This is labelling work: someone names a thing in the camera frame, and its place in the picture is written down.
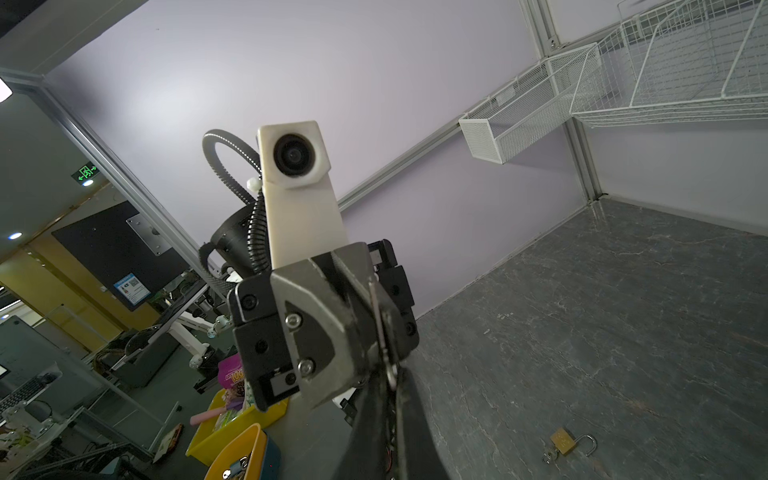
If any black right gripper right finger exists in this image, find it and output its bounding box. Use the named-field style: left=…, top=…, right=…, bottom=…
left=395, top=368, right=449, bottom=480

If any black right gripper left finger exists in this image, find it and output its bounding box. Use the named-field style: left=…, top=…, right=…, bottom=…
left=332, top=369, right=396, bottom=480

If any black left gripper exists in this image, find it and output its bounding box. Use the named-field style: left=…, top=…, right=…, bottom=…
left=227, top=239, right=419, bottom=411

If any brass padlock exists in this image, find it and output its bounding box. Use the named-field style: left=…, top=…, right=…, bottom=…
left=542, top=428, right=598, bottom=465

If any orange plastic bin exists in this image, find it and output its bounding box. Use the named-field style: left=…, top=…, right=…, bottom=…
left=204, top=424, right=281, bottom=480

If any yellow plastic bin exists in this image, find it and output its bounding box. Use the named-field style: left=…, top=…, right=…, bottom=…
left=185, top=389, right=289, bottom=466

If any white mesh square basket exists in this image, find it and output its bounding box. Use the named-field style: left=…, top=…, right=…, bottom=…
left=459, top=44, right=600, bottom=165

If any green exit sign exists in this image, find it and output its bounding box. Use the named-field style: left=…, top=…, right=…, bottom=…
left=71, top=162, right=100, bottom=187

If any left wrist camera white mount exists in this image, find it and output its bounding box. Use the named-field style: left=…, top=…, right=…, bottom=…
left=257, top=121, right=348, bottom=269

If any black wall board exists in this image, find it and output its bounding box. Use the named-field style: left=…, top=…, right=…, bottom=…
left=52, top=201, right=188, bottom=311

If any white wire long basket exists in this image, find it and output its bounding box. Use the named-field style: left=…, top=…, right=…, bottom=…
left=570, top=1, right=767, bottom=128

